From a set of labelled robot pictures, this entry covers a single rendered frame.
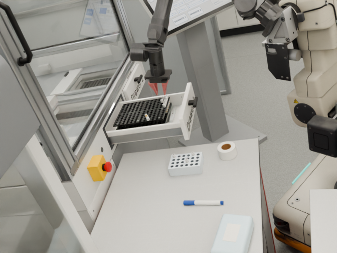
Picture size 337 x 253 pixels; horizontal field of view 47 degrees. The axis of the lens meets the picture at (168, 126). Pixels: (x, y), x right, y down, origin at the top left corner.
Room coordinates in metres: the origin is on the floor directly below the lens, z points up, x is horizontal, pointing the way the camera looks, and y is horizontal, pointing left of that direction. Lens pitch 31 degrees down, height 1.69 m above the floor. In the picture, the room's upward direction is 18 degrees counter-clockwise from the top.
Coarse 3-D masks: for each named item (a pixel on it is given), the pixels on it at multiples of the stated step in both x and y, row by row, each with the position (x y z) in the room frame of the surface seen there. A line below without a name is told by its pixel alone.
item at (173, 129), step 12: (156, 96) 1.58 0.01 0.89; (168, 96) 1.56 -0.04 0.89; (180, 96) 1.54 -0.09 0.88; (120, 108) 1.63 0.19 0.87; (180, 108) 1.51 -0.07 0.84; (168, 120) 1.44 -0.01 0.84; (108, 132) 1.40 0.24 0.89; (120, 132) 1.38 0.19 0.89; (132, 132) 1.37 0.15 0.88; (144, 132) 1.35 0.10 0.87; (156, 132) 1.33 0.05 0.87; (168, 132) 1.32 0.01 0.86; (180, 132) 1.30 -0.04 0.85
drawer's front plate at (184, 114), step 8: (192, 88) 1.54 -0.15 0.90; (184, 96) 1.44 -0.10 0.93; (192, 96) 1.50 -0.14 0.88; (184, 104) 1.37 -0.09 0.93; (184, 112) 1.32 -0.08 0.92; (192, 112) 1.43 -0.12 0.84; (184, 120) 1.29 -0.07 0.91; (192, 120) 1.40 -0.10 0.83; (184, 128) 1.28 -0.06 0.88; (184, 136) 1.28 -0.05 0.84
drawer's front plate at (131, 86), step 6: (138, 66) 1.92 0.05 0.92; (132, 72) 1.86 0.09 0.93; (138, 72) 1.90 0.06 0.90; (132, 78) 1.80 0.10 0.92; (126, 84) 1.73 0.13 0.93; (132, 84) 1.77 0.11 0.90; (138, 84) 1.84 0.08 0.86; (126, 90) 1.68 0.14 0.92; (132, 90) 1.75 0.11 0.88; (126, 96) 1.68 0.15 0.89; (132, 96) 1.72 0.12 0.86
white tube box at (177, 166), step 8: (200, 152) 1.21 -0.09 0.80; (176, 160) 1.20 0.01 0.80; (184, 160) 1.19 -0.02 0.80; (192, 160) 1.18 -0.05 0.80; (200, 160) 1.16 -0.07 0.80; (168, 168) 1.17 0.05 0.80; (176, 168) 1.16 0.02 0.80; (184, 168) 1.15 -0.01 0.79; (192, 168) 1.14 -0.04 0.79; (200, 168) 1.13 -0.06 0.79
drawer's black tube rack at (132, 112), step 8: (128, 104) 1.59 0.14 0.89; (136, 104) 1.55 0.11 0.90; (144, 104) 1.53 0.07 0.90; (152, 104) 1.51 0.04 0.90; (160, 104) 1.48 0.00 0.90; (120, 112) 1.53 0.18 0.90; (128, 112) 1.50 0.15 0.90; (136, 112) 1.48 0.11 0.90; (144, 112) 1.46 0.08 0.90; (152, 112) 1.44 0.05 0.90; (168, 112) 1.45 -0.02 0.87; (120, 120) 1.46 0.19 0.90; (128, 120) 1.44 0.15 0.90; (136, 120) 1.41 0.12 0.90; (144, 120) 1.40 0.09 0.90; (152, 120) 1.38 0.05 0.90; (160, 120) 1.38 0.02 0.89; (120, 128) 1.44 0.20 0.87; (128, 128) 1.43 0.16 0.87
